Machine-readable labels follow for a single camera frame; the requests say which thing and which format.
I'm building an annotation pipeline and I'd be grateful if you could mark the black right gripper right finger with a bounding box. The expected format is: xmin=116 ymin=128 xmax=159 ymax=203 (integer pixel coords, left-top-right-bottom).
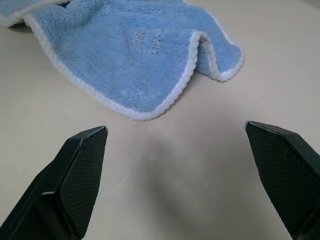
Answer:
xmin=244 ymin=120 xmax=320 ymax=240

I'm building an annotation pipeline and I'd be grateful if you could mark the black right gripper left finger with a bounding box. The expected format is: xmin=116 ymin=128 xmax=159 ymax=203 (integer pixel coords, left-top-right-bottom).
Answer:
xmin=0 ymin=125 xmax=109 ymax=240

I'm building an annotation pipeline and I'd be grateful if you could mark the blue fleece towel white trim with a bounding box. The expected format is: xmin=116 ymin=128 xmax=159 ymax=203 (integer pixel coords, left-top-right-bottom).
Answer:
xmin=0 ymin=0 xmax=245 ymax=122

